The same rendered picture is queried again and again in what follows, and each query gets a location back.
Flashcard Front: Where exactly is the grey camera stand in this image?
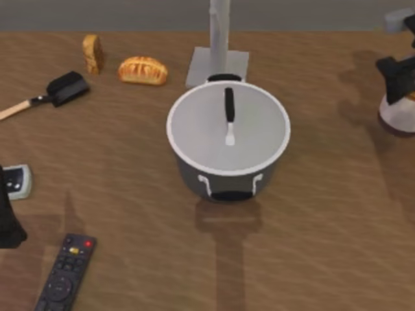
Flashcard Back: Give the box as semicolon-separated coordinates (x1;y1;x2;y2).
185;0;250;89

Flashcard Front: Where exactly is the grey kitchen scale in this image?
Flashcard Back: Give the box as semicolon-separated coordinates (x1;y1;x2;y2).
1;163;33;201

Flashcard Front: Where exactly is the grey pot lid, black handle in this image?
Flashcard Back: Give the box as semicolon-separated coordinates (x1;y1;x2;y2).
166;80;292;178

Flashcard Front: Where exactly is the grey pot with lid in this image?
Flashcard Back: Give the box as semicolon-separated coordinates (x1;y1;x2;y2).
166;73;292;204

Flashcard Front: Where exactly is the golden bread loaf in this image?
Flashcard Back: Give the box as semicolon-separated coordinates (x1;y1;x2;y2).
117;56;169;86

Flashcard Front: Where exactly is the black shovel, wooden handle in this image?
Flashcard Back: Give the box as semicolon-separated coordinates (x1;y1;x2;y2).
0;71;91;121

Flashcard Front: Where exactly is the black remote control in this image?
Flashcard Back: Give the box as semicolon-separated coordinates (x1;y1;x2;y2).
33;233;97;311

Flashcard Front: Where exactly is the upright bread slice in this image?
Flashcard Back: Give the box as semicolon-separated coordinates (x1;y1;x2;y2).
82;34;105;75

